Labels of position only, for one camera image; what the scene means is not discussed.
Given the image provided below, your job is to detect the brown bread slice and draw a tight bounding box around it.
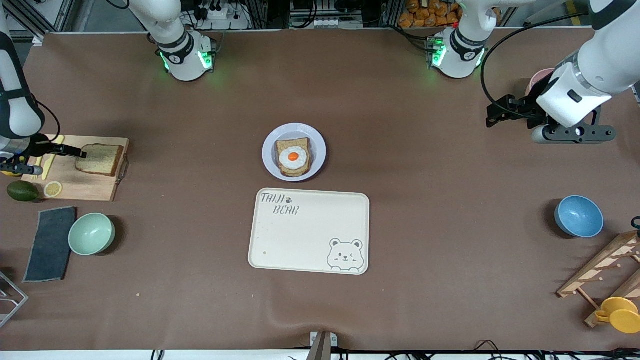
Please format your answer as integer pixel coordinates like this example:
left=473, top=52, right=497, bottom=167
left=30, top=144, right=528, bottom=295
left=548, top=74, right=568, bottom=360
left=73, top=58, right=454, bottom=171
left=75, top=144, right=124, bottom=177

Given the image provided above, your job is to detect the lavender round plate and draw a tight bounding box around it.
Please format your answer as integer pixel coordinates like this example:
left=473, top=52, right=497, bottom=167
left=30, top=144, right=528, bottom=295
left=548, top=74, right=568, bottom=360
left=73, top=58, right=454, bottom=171
left=262, top=123, right=327, bottom=182

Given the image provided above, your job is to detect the fried egg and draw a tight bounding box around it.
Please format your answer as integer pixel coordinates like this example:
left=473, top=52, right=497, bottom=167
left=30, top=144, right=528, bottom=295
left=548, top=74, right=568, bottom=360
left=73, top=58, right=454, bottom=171
left=278, top=145, right=308, bottom=171

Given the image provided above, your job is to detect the yellow plastic knife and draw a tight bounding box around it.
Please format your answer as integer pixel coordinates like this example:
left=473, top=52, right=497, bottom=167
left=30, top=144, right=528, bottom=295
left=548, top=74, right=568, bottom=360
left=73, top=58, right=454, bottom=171
left=41, top=135, right=65, bottom=181

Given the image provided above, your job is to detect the pink bowl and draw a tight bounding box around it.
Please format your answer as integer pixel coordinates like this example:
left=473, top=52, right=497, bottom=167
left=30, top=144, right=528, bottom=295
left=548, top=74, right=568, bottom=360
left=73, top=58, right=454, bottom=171
left=527, top=68, right=557, bottom=97

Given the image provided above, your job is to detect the wooden cutting board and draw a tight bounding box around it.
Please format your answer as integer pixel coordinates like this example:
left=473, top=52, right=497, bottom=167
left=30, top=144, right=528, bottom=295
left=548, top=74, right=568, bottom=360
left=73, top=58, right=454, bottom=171
left=21, top=134, right=131, bottom=202

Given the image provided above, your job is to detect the green avocado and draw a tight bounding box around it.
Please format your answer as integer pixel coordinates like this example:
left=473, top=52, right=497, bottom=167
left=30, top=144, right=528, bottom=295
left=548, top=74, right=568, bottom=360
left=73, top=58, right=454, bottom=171
left=6, top=180, right=40, bottom=203

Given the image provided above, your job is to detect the mint green bowl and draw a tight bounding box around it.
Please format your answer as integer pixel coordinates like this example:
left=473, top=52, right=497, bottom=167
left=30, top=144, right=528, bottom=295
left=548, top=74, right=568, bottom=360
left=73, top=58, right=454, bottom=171
left=68, top=213, right=116, bottom=256

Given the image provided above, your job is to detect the dark grey cloth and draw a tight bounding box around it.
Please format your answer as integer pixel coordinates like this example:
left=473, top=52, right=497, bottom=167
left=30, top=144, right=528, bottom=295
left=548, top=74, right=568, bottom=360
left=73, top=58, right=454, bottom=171
left=22, top=206, right=77, bottom=283

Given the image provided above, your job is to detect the blue bowl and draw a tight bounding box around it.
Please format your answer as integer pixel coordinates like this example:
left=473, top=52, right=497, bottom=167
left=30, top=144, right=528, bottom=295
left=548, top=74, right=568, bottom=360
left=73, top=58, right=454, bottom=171
left=554, top=195, right=604, bottom=238

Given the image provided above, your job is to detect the wooden peg rack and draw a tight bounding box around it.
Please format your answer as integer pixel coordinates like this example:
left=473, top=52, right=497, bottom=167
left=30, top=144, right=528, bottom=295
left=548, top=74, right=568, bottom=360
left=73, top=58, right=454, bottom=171
left=556, top=231, right=640, bottom=328

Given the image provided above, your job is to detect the white power strip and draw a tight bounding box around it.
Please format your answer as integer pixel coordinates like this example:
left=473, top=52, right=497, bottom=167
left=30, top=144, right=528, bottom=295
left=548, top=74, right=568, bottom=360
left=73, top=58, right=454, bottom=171
left=192, top=4, right=251, bottom=31

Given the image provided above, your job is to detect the yellow cup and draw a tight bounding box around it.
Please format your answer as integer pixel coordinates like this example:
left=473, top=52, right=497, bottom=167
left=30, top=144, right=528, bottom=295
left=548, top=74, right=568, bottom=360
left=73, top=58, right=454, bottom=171
left=595, top=297, right=640, bottom=334

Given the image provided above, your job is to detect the cream bear print tray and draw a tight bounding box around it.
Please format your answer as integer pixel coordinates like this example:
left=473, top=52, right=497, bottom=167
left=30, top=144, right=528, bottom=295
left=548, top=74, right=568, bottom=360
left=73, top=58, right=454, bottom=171
left=248, top=188, right=370, bottom=275

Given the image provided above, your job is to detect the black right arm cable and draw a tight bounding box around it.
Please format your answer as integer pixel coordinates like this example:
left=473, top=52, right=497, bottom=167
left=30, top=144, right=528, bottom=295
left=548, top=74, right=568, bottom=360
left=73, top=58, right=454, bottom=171
left=36, top=101, right=62, bottom=147

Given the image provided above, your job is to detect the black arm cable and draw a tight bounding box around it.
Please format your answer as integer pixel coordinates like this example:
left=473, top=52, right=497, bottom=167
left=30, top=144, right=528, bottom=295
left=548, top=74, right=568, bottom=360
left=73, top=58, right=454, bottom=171
left=36, top=101, right=62, bottom=147
left=480, top=12, right=597, bottom=122

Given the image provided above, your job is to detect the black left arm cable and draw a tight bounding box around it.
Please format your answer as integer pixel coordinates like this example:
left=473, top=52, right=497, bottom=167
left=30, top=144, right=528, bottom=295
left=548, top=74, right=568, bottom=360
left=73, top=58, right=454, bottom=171
left=480, top=12, right=597, bottom=122

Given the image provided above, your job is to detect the metal wire rack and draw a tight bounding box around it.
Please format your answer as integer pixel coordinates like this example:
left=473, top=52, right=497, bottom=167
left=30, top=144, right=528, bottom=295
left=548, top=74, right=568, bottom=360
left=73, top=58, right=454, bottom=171
left=0, top=270, right=29, bottom=328

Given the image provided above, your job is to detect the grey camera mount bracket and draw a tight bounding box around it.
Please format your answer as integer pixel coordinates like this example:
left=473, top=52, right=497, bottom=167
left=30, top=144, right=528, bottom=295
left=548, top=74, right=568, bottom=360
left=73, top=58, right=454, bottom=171
left=309, top=330, right=339, bottom=360

